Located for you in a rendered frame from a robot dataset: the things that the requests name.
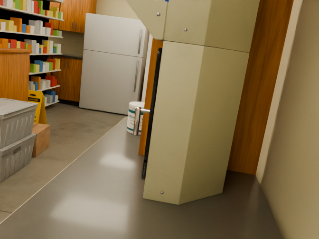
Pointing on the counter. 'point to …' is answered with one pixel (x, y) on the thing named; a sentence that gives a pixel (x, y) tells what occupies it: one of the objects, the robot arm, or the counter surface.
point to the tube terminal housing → (198, 97)
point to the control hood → (151, 15)
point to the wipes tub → (134, 116)
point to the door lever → (138, 118)
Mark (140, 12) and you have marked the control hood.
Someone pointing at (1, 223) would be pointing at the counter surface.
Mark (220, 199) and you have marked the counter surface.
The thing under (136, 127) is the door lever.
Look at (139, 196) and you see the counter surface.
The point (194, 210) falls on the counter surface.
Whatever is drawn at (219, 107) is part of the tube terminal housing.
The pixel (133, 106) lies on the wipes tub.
